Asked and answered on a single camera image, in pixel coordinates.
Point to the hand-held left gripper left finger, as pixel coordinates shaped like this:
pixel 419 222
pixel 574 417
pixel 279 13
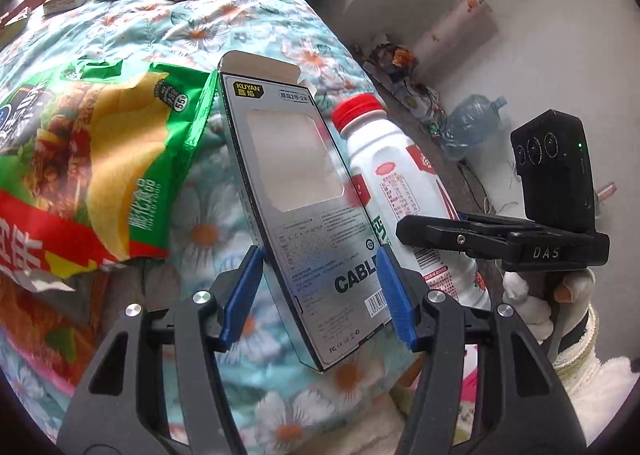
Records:
pixel 240 295

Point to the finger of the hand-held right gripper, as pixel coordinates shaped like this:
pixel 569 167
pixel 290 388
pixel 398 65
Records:
pixel 500 222
pixel 450 237

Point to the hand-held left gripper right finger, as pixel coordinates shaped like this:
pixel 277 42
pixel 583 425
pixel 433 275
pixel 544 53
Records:
pixel 395 295

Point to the white bottle with red cap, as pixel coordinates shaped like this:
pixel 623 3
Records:
pixel 390 170

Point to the pale blue cardboard box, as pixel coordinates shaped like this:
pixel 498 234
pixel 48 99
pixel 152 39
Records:
pixel 310 235

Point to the person's right forearm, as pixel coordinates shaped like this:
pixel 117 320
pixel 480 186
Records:
pixel 600 375

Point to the person's right hand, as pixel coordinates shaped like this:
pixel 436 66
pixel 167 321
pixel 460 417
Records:
pixel 525 310

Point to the blue water jug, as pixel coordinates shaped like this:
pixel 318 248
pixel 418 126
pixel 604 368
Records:
pixel 470 122

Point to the printed wallpaper roll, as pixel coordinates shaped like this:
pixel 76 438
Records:
pixel 460 25

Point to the orange wrapper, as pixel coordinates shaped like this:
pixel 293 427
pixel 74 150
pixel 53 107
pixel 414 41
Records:
pixel 397 60

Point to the large green chip bag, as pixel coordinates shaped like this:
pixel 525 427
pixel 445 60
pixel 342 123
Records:
pixel 100 160

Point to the floral blanket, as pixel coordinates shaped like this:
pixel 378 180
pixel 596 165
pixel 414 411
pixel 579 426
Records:
pixel 280 35

